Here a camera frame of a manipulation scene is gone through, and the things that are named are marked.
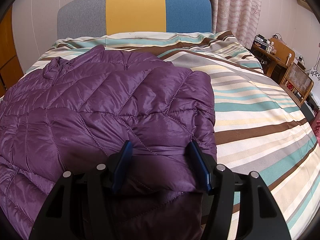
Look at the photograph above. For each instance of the wooden desk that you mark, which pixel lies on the wooden desk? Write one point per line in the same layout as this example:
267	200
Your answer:
281	50

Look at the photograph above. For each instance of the grey yellow blue headboard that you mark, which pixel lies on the grey yellow blue headboard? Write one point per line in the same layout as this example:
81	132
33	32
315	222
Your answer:
135	10

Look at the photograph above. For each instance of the patterned tin box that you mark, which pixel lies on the patterned tin box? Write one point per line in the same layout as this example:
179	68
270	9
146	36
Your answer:
260	46

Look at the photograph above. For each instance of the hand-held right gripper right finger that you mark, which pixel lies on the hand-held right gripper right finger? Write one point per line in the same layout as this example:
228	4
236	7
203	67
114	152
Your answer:
200	166

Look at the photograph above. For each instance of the pink patterned curtain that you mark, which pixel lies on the pink patterned curtain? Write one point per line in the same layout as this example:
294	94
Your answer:
232	10

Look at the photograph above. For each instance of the pink cloth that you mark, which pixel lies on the pink cloth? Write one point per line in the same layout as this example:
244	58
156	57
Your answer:
317	130

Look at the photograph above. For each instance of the wicker back wooden chair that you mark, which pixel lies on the wicker back wooden chair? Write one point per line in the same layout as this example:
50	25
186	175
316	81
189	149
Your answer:
298	78

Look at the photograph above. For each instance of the white floral cloth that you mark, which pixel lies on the white floral cloth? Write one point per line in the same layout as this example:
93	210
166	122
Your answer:
315	74

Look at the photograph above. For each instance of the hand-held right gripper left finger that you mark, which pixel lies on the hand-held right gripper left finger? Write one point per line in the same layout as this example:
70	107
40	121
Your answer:
122	166

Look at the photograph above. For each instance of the wooden wardrobe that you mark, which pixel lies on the wooden wardrobe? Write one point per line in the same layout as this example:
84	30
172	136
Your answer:
7	55

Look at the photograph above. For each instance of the dark low furniture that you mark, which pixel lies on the dark low furniture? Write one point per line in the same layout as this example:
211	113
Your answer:
307	112

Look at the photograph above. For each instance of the striped bedspread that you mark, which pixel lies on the striped bedspread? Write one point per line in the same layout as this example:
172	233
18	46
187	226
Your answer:
250	120

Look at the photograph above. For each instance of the purple quilted jacket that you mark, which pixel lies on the purple quilted jacket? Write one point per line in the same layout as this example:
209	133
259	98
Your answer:
100	105

